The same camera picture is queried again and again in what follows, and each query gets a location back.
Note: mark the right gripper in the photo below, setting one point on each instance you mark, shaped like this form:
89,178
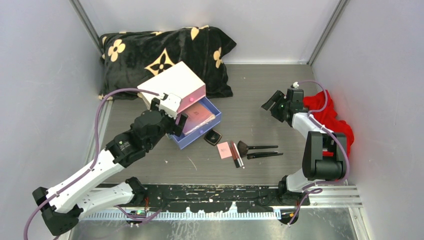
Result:
278,95

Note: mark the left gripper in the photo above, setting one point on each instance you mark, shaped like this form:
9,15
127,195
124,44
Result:
175,129

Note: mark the holographic pink palette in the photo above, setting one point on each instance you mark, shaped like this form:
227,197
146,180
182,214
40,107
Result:
197,116

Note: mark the black square compact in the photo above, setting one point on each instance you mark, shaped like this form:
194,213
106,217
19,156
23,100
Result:
212,137

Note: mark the pink drawer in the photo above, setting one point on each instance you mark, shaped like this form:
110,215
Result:
191,98

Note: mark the white drawer organizer box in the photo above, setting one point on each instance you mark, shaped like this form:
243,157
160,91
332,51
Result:
178,79

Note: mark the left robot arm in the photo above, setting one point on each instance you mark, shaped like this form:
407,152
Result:
65,204

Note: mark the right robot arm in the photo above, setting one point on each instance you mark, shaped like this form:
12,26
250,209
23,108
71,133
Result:
325,151

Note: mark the black makeup brush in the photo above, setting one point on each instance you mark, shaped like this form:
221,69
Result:
263,155

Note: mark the red makeup pencil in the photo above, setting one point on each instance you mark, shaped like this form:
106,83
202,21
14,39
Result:
234,155

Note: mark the white makeup pencil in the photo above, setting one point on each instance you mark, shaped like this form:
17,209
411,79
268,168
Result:
239,159

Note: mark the small pink compact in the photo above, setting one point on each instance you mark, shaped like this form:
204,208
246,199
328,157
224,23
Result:
224,150

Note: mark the red cloth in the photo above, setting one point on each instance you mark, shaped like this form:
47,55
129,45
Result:
329,116

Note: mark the large powder brush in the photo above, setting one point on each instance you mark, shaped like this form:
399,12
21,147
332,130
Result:
243,148

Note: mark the black floral plush blanket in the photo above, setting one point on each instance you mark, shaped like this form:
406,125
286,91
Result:
132,58

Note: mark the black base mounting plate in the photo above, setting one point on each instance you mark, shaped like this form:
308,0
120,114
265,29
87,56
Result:
217,198

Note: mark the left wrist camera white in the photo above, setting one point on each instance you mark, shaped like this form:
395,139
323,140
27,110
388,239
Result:
170,104

